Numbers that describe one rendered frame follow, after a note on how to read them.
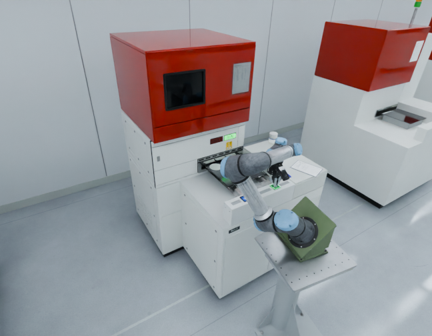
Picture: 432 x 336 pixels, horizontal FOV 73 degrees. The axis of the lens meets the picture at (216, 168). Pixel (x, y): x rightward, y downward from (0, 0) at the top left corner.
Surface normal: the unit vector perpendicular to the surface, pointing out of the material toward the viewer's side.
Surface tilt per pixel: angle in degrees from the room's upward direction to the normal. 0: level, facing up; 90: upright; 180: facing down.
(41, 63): 90
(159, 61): 90
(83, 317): 0
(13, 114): 90
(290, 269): 0
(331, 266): 0
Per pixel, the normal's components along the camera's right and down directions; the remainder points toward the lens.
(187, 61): 0.53, 0.47
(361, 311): 0.03, -0.84
